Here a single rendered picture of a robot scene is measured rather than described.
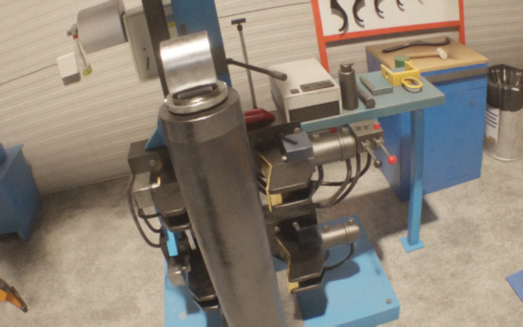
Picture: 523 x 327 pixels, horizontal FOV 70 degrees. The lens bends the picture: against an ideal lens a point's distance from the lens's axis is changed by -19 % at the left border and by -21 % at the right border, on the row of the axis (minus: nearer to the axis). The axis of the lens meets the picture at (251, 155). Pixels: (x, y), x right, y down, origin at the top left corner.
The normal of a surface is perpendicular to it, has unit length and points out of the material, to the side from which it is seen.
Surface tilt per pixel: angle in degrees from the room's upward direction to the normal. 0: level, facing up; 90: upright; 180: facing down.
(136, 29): 90
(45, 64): 90
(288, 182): 0
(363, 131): 0
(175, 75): 93
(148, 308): 0
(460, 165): 90
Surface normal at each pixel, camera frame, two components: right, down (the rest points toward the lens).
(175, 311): -0.18, -0.85
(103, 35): 0.16, 0.64
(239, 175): 0.67, 0.26
